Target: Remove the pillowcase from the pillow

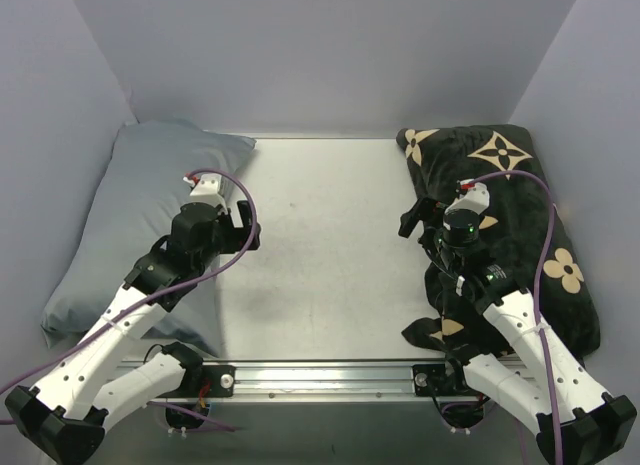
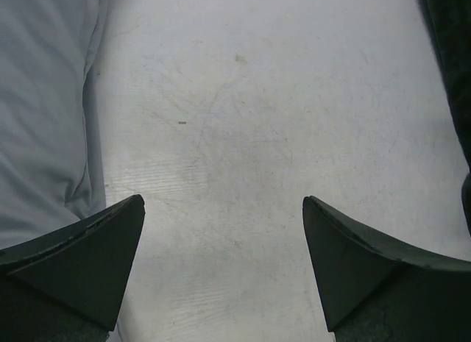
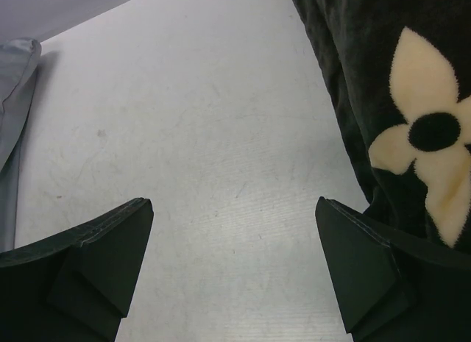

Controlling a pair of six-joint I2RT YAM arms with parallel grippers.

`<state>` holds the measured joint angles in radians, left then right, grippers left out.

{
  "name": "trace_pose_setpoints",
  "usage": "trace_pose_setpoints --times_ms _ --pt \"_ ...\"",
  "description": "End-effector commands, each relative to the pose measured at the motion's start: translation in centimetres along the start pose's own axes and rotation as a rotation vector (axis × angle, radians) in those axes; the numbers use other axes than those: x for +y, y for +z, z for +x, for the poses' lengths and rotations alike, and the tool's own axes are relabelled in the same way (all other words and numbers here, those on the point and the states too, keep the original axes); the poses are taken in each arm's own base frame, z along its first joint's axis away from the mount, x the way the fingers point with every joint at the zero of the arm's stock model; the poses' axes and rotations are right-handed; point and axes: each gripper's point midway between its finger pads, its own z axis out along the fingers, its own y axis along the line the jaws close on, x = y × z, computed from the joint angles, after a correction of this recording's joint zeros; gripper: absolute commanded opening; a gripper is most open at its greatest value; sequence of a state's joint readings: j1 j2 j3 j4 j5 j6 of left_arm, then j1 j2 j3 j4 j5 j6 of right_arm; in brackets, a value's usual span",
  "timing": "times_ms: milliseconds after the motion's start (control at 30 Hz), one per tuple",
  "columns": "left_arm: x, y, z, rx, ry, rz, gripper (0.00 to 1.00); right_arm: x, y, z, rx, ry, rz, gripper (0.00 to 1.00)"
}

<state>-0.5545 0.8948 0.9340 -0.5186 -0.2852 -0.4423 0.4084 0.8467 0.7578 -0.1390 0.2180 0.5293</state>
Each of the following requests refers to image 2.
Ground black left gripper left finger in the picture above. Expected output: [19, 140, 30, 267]
[1, 195, 145, 341]

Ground black flower-patterned pillow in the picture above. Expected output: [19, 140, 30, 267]
[415, 0, 471, 196]

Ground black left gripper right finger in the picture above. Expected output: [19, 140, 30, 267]
[302, 196, 470, 341]

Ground grey pillowcase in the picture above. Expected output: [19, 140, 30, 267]
[1, 0, 107, 248]

